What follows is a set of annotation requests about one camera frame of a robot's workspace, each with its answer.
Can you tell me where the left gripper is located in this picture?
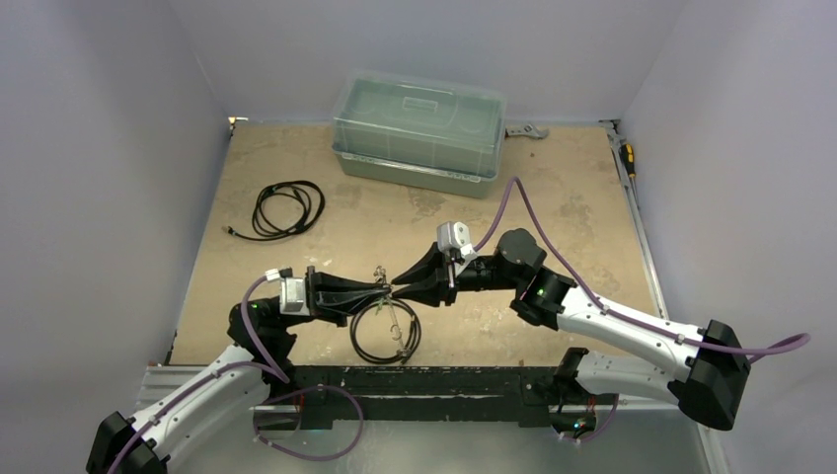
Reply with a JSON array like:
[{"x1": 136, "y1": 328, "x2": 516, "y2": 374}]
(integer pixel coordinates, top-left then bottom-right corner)
[{"x1": 279, "y1": 265, "x2": 390, "y2": 329}]

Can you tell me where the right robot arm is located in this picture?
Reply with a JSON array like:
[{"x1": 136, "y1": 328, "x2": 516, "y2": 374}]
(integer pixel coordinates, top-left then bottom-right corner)
[{"x1": 393, "y1": 222, "x2": 751, "y2": 431}]

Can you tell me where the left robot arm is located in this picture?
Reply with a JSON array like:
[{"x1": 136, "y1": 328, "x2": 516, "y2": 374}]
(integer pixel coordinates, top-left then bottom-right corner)
[{"x1": 85, "y1": 269, "x2": 391, "y2": 473}]

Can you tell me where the silver adjustable wrench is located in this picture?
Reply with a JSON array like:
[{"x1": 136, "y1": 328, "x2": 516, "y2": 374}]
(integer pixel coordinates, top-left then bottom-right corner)
[{"x1": 505, "y1": 123, "x2": 550, "y2": 140}]

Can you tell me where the yellow black screwdriver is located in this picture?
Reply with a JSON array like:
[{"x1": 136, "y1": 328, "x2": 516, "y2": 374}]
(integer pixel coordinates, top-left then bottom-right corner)
[{"x1": 619, "y1": 142, "x2": 637, "y2": 179}]

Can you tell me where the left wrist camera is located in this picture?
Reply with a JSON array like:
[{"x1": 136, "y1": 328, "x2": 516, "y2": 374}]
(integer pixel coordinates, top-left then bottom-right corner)
[{"x1": 265, "y1": 267, "x2": 310, "y2": 316}]

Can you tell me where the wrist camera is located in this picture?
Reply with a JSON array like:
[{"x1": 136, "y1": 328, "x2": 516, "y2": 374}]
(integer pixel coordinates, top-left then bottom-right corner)
[
  {"x1": 265, "y1": 267, "x2": 310, "y2": 316},
  {"x1": 436, "y1": 221, "x2": 478, "y2": 262}
]

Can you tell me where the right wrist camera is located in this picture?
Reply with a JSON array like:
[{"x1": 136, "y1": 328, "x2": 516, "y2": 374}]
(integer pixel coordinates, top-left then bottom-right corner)
[{"x1": 436, "y1": 221, "x2": 478, "y2": 262}]

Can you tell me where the round black cable loop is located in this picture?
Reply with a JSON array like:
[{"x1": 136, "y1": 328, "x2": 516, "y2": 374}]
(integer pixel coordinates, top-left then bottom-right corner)
[{"x1": 349, "y1": 296, "x2": 423, "y2": 366}]

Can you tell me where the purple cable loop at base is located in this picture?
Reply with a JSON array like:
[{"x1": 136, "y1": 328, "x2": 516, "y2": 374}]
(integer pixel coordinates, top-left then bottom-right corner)
[{"x1": 251, "y1": 382, "x2": 365, "y2": 462}]

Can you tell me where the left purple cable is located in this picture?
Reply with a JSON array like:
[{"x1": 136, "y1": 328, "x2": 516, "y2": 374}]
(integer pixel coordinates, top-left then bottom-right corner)
[{"x1": 108, "y1": 275, "x2": 292, "y2": 474}]

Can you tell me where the coiled black USB cable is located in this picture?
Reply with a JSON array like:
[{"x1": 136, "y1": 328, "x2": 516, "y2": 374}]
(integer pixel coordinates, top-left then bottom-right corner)
[{"x1": 223, "y1": 180, "x2": 327, "y2": 242}]

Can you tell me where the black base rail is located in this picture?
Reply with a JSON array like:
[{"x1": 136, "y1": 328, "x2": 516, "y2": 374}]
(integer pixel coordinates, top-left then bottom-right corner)
[{"x1": 263, "y1": 348, "x2": 618, "y2": 434}]

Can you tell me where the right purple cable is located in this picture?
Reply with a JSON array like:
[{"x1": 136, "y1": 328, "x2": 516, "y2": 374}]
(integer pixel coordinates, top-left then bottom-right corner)
[{"x1": 472, "y1": 176, "x2": 812, "y2": 364}]

